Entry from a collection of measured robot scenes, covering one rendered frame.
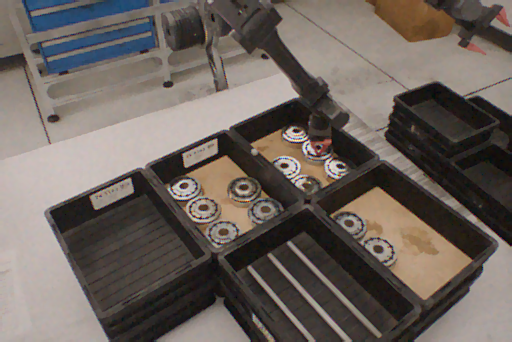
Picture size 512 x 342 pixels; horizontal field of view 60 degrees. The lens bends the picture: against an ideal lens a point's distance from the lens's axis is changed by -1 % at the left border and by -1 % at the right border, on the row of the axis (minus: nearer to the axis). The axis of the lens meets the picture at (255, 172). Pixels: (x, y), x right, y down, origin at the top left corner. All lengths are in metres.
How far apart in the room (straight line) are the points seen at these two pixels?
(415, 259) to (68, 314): 0.96
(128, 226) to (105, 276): 0.17
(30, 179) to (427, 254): 1.36
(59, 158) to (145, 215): 0.59
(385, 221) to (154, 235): 0.67
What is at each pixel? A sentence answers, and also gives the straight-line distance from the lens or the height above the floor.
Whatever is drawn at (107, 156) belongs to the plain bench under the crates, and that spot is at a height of 0.70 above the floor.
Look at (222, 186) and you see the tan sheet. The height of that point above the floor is 0.83.
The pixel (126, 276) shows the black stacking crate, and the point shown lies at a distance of 1.25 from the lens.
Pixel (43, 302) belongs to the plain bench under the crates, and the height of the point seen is 0.70.
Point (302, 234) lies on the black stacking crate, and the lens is 1.29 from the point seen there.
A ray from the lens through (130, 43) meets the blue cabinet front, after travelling 3.20.
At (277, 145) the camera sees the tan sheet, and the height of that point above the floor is 0.83.
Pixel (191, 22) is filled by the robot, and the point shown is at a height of 0.94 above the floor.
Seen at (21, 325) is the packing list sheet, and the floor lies 0.70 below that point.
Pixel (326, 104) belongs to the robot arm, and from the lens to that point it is 1.33.
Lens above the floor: 1.84
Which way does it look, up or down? 44 degrees down
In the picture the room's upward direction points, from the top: straight up
